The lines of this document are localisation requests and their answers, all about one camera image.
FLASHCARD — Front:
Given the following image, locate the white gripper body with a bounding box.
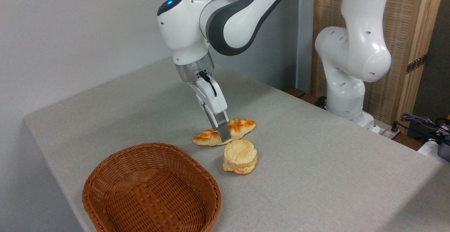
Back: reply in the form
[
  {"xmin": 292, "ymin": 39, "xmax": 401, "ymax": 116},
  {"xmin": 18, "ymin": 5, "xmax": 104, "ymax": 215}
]
[{"xmin": 187, "ymin": 77, "xmax": 229, "ymax": 115}]

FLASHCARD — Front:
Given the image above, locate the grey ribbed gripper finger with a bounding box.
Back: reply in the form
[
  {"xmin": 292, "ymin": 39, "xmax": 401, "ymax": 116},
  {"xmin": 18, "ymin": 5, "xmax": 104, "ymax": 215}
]
[
  {"xmin": 205, "ymin": 108, "xmax": 231, "ymax": 144},
  {"xmin": 195, "ymin": 94, "xmax": 208, "ymax": 113}
]

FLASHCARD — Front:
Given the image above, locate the braided golden bread loaf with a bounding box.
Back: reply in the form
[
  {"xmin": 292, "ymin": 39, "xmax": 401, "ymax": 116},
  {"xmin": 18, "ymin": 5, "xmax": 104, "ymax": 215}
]
[{"xmin": 192, "ymin": 118, "xmax": 257, "ymax": 147}]

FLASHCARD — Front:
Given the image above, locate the round pale bread bun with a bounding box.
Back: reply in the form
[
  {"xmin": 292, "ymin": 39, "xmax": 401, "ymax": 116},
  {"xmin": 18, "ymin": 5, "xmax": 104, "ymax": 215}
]
[{"xmin": 223, "ymin": 140, "xmax": 258, "ymax": 175}]

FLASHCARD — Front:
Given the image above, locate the brown wicker basket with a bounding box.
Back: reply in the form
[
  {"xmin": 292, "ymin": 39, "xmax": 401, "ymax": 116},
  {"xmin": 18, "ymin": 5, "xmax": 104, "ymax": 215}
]
[{"xmin": 82, "ymin": 142, "xmax": 222, "ymax": 232}]

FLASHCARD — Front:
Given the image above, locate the brown wooden base board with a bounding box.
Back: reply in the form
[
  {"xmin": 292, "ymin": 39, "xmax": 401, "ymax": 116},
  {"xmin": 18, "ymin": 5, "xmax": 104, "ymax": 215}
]
[{"xmin": 283, "ymin": 86, "xmax": 327, "ymax": 108}]

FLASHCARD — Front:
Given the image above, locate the grey tablecloth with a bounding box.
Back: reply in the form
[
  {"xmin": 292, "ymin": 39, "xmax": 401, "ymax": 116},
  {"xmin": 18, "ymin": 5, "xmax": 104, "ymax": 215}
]
[{"xmin": 24, "ymin": 57, "xmax": 450, "ymax": 232}]

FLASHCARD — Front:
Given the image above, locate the dark metal screen hinge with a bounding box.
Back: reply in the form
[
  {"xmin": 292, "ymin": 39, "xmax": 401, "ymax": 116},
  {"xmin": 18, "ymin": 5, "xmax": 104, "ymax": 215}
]
[{"xmin": 406, "ymin": 53, "xmax": 428, "ymax": 75}]

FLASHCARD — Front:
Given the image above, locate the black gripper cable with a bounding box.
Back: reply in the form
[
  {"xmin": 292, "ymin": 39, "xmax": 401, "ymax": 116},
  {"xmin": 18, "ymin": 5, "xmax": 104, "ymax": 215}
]
[{"xmin": 198, "ymin": 70, "xmax": 218, "ymax": 97}]

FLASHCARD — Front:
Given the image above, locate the blue and black cable bundle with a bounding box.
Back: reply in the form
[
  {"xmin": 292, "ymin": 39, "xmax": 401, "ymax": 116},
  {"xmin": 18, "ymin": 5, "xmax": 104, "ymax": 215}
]
[{"xmin": 400, "ymin": 113, "xmax": 450, "ymax": 145}]

